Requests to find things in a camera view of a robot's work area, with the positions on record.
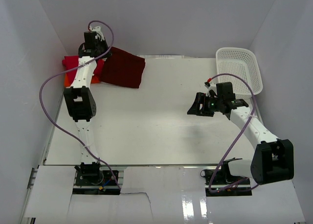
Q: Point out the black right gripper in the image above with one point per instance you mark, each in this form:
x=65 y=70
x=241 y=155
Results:
x=200 y=104

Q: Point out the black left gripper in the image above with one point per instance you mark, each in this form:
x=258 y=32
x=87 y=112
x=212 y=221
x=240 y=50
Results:
x=86 y=52

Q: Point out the dark red t-shirt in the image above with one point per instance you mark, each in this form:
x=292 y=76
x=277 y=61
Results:
x=123 y=69

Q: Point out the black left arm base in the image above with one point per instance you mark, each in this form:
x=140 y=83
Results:
x=101 y=184

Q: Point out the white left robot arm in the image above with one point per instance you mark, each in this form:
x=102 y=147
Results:
x=81 y=105

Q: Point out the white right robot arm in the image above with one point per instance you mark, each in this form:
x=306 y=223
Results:
x=273 y=158

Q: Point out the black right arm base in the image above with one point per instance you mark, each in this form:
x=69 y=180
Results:
x=241 y=189

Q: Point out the folded bright red t-shirt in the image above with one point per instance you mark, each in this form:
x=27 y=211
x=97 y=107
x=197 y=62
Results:
x=72 y=61

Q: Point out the folded orange t-shirt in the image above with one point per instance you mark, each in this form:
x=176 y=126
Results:
x=67 y=83

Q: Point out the white perforated plastic basket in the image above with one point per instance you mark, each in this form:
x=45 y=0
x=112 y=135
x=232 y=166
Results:
x=239 y=66

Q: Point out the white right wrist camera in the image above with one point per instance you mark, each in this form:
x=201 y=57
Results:
x=211 y=88

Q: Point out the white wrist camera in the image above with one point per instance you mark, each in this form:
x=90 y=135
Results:
x=211 y=88
x=97 y=30

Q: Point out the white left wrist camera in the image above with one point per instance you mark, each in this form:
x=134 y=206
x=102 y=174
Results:
x=97 y=30

